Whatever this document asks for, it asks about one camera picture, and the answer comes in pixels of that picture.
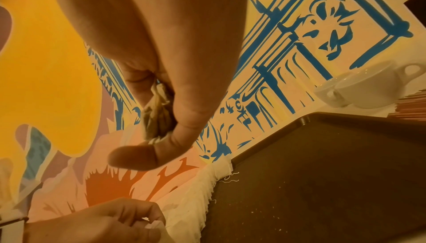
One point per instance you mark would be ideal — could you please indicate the dark brown tray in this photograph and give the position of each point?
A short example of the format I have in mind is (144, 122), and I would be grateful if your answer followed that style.
(319, 184)

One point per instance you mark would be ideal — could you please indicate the person's right hand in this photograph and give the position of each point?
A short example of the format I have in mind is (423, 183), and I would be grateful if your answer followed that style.
(173, 26)

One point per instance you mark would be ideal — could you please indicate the black left wristband with markers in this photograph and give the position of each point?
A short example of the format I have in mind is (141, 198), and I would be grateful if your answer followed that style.
(12, 230)

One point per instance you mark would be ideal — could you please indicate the white tea bag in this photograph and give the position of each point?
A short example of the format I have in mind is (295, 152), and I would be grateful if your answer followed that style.
(158, 113)
(154, 225)

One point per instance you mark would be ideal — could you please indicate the person's left hand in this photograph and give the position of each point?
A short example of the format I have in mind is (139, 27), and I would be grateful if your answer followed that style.
(100, 223)

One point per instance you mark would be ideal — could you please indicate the bundle of red stir sticks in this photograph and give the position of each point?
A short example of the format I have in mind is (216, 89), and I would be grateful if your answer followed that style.
(409, 107)

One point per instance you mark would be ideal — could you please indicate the row of tea bags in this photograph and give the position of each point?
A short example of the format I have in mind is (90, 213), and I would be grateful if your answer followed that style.
(193, 200)

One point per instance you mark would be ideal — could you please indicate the small white cup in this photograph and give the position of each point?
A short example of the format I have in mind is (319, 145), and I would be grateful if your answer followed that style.
(373, 86)
(329, 97)

